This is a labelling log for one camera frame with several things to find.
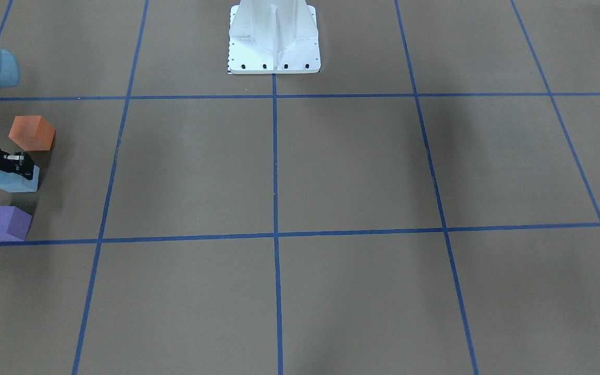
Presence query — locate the orange foam block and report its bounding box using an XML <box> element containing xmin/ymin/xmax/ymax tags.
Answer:
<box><xmin>8</xmin><ymin>116</ymin><xmax>56</xmax><ymax>151</ymax></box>

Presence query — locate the brown paper table cover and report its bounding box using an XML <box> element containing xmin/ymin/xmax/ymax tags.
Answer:
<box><xmin>0</xmin><ymin>1</ymin><xmax>600</xmax><ymax>374</ymax></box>

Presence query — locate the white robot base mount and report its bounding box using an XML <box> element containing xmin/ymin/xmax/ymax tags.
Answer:
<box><xmin>227</xmin><ymin>1</ymin><xmax>321</xmax><ymax>74</ymax></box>

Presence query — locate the purple foam block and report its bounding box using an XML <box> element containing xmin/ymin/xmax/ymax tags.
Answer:
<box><xmin>0</xmin><ymin>206</ymin><xmax>32</xmax><ymax>242</ymax></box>

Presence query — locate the blue tape strip lengthwise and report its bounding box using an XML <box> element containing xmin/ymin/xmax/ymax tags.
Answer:
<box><xmin>271</xmin><ymin>74</ymin><xmax>285</xmax><ymax>374</ymax></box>

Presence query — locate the light blue foam block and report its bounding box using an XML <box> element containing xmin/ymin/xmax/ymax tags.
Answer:
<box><xmin>0</xmin><ymin>166</ymin><xmax>40</xmax><ymax>194</ymax></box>

